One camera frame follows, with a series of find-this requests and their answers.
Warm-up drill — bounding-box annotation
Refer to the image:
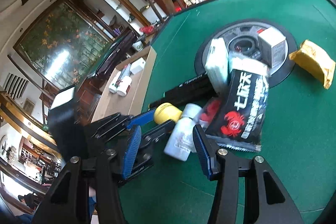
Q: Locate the red rings plastic bag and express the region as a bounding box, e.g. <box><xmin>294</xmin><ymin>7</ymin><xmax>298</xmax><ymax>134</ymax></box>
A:
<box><xmin>196</xmin><ymin>98</ymin><xmax>222</xmax><ymax>130</ymax></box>

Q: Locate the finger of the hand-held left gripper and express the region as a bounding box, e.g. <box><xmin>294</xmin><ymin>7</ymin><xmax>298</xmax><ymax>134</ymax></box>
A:
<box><xmin>91</xmin><ymin>110</ymin><xmax>156</xmax><ymax>135</ymax></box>
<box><xmin>117</xmin><ymin>120</ymin><xmax>176</xmax><ymax>186</ymax></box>

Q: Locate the black pen green tip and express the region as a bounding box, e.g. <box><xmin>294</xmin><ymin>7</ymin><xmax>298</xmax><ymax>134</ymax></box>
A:
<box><xmin>163</xmin><ymin>72</ymin><xmax>210</xmax><ymax>97</ymax></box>

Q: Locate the red narrow box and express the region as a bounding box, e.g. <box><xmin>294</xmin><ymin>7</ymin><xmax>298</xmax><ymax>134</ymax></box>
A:
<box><xmin>119</xmin><ymin>63</ymin><xmax>132</xmax><ymax>83</ymax></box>

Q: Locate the teal and white packet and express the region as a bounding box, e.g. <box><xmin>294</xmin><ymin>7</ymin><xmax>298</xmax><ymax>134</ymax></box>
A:
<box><xmin>205</xmin><ymin>38</ymin><xmax>229</xmax><ymax>93</ymax></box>

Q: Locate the white bottle red label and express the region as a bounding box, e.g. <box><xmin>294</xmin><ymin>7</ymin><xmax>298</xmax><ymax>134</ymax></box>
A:
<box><xmin>164</xmin><ymin>103</ymin><xmax>204</xmax><ymax>161</ymax></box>

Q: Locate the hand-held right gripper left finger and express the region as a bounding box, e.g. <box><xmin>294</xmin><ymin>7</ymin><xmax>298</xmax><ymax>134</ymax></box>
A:
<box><xmin>31</xmin><ymin>126</ymin><xmax>143</xmax><ymax>224</ymax></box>

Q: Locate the brown cardboard box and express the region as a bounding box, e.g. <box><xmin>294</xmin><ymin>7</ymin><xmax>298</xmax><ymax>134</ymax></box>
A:
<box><xmin>91</xmin><ymin>46</ymin><xmax>158</xmax><ymax>125</ymax></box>

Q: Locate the white bottle green label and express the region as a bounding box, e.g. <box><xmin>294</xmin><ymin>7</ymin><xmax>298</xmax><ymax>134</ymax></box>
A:
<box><xmin>108</xmin><ymin>70</ymin><xmax>122</xmax><ymax>94</ymax></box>

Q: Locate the yellow round jar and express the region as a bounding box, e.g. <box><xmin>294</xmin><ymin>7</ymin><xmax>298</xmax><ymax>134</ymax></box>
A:
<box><xmin>154</xmin><ymin>103</ymin><xmax>183</xmax><ymax>125</ymax></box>

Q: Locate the flower garden wall mural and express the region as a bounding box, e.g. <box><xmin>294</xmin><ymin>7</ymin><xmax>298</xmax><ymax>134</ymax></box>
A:
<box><xmin>13</xmin><ymin>0</ymin><xmax>113</xmax><ymax>88</ymax></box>

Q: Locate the small white bottle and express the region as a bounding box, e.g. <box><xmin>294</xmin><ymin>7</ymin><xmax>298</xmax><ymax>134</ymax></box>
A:
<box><xmin>116</xmin><ymin>76</ymin><xmax>132</xmax><ymax>97</ymax></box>

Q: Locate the round mahjong table control panel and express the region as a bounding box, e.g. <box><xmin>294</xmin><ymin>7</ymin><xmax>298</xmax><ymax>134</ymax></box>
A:
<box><xmin>194</xmin><ymin>20</ymin><xmax>301</xmax><ymax>88</ymax></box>

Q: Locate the folding green mahjong table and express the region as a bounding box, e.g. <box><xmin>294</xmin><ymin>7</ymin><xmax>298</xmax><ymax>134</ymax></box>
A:
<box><xmin>87</xmin><ymin>30</ymin><xmax>138</xmax><ymax>79</ymax></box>

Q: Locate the black long case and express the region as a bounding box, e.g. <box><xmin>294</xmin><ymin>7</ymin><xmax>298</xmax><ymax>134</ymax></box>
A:
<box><xmin>149</xmin><ymin>80</ymin><xmax>218</xmax><ymax>109</ymax></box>

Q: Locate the black crab print packet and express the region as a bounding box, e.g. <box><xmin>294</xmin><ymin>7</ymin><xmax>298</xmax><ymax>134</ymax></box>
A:
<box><xmin>205</xmin><ymin>52</ymin><xmax>271</xmax><ymax>152</ymax></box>

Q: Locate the white charger plug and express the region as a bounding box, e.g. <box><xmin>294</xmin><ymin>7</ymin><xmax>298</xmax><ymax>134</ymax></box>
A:
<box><xmin>129</xmin><ymin>58</ymin><xmax>147</xmax><ymax>75</ymax></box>

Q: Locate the yellow packet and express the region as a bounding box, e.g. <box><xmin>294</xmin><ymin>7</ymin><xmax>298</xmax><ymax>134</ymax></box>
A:
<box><xmin>289</xmin><ymin>40</ymin><xmax>336</xmax><ymax>90</ymax></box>

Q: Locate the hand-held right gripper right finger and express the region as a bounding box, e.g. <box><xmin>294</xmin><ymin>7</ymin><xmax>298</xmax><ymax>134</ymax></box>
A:
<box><xmin>192</xmin><ymin>124</ymin><xmax>307</xmax><ymax>224</ymax></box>

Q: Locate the small white grey carton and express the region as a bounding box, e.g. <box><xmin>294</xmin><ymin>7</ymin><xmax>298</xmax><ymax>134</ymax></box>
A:
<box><xmin>257</xmin><ymin>28</ymin><xmax>286</xmax><ymax>68</ymax></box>

